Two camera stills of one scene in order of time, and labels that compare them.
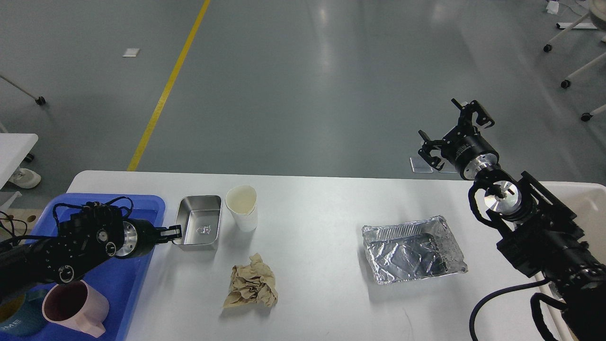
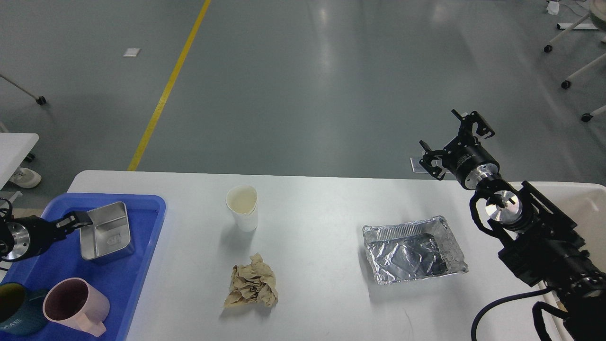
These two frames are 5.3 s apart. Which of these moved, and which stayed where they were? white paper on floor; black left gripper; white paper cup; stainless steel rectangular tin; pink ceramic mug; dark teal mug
Moved: stainless steel rectangular tin; black left gripper
Stayed: dark teal mug; pink ceramic mug; white paper cup; white paper on floor
